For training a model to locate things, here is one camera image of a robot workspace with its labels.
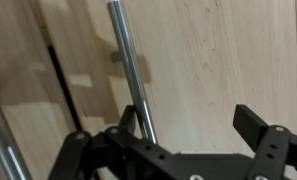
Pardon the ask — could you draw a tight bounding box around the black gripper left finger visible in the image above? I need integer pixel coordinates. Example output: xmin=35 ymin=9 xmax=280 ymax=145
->
xmin=47 ymin=104 xmax=149 ymax=180

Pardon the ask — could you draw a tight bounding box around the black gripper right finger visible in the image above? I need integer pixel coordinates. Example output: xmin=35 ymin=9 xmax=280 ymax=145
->
xmin=232 ymin=103 xmax=292 ymax=180

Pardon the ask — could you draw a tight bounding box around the silver bar door handle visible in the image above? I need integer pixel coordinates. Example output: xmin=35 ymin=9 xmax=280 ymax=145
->
xmin=107 ymin=0 xmax=158 ymax=145
xmin=0 ymin=79 xmax=32 ymax=180

